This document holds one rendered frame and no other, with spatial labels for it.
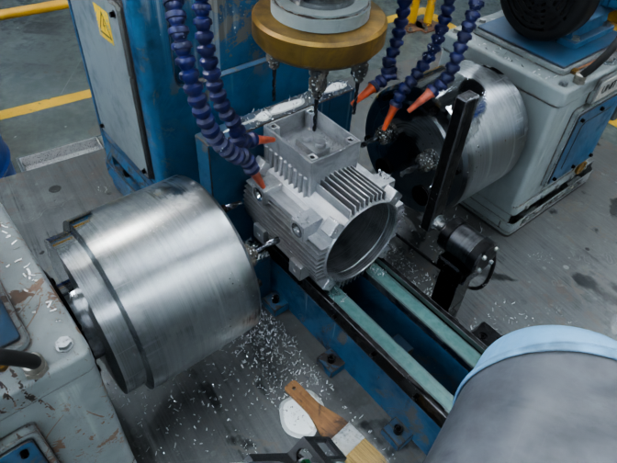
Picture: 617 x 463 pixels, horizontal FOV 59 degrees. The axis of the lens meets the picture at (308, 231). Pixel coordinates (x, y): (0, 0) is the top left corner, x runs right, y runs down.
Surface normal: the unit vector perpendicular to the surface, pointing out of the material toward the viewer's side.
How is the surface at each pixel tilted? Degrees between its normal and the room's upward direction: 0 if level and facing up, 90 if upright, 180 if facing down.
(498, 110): 39
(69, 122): 0
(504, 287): 0
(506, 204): 90
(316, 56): 90
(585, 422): 22
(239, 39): 90
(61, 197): 0
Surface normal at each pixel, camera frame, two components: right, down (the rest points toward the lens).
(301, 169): -0.77, 0.42
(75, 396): 0.63, 0.57
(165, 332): 0.60, 0.23
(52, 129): 0.06, -0.70
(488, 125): 0.50, -0.07
